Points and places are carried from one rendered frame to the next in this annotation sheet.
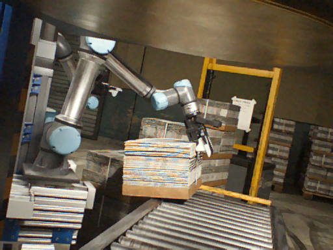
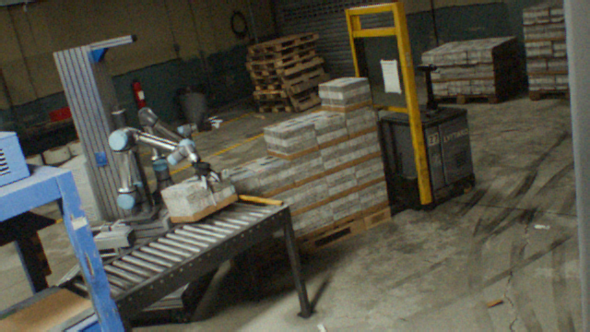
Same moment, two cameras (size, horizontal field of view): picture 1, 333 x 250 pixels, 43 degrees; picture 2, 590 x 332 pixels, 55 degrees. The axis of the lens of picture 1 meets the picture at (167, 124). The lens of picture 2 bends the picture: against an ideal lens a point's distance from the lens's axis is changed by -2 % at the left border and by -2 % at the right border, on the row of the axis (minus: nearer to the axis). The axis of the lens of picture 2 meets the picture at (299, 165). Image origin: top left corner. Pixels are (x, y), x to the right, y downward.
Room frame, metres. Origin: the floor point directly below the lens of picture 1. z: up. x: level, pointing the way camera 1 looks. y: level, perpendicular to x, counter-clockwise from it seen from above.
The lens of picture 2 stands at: (-0.72, -2.67, 2.06)
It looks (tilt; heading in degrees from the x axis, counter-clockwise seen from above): 16 degrees down; 34
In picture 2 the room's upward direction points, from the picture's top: 12 degrees counter-clockwise
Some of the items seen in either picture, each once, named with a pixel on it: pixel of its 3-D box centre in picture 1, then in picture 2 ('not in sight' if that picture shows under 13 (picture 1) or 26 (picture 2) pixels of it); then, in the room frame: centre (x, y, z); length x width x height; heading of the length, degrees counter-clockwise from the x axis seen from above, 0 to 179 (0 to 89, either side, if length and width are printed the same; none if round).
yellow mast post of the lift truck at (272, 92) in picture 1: (261, 146); (411, 107); (3.78, -0.86, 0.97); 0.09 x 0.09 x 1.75; 60
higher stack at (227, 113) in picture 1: (200, 175); (355, 152); (3.57, -0.36, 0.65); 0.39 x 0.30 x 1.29; 60
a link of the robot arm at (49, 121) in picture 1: (57, 133); (135, 192); (1.80, 0.46, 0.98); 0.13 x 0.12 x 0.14; 25
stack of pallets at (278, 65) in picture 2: not in sight; (287, 72); (8.74, 3.59, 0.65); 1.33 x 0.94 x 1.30; 172
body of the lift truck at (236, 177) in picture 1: (229, 194); (427, 152); (4.27, -0.76, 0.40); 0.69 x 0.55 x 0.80; 60
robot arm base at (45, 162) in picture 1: (52, 159); (140, 207); (1.81, 0.46, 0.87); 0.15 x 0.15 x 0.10
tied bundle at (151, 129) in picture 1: (173, 139); (289, 139); (3.06, -0.06, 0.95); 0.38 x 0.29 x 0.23; 62
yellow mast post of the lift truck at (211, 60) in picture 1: (196, 131); (367, 101); (4.11, -0.29, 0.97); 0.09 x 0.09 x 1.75; 60
